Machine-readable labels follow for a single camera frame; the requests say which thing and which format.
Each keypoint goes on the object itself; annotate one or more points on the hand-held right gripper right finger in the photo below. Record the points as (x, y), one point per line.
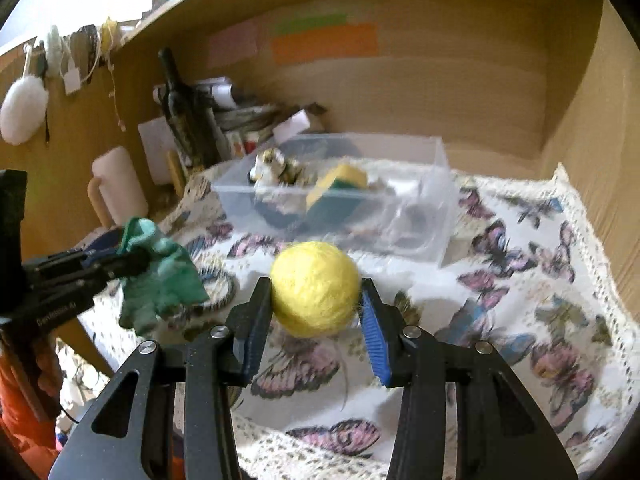
(372, 340)

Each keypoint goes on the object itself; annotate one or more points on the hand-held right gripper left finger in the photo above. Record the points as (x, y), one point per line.
(255, 332)

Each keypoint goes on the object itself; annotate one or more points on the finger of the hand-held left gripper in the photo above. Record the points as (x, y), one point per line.
(107, 265)

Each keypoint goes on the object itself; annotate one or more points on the green cloth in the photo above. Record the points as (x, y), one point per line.
(160, 275)

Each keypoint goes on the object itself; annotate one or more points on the yellow felt ball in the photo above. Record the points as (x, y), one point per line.
(315, 287)

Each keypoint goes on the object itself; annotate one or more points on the clear plastic box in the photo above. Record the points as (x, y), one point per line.
(345, 200)

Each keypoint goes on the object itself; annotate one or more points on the yellow green sponge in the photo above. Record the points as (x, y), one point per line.
(336, 185)

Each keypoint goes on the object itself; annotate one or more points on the orange sleeve forearm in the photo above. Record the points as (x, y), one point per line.
(25, 400)

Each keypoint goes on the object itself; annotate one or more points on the white mug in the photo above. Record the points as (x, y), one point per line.
(117, 185)

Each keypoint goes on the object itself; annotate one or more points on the butterfly print tablecloth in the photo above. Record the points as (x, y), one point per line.
(450, 310)

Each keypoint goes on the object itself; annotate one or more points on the white card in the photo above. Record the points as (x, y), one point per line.
(155, 152)

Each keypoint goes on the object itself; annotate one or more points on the white fluffy pompom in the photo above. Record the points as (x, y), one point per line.
(22, 110)

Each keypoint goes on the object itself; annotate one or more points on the striped plush toy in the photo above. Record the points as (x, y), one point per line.
(275, 167)

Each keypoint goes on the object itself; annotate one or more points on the dark wine bottle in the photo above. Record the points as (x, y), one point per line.
(182, 115)

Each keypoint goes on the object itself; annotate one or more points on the white hanging tag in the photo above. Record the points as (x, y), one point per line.
(72, 80)

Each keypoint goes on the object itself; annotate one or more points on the pile of papers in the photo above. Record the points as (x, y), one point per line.
(250, 115)

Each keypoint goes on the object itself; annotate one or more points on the pink paper label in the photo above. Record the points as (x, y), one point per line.
(232, 45)

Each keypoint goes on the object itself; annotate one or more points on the orange paper label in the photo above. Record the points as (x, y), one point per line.
(325, 42)

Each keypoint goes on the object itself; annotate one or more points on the green paper label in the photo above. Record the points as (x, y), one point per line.
(312, 24)

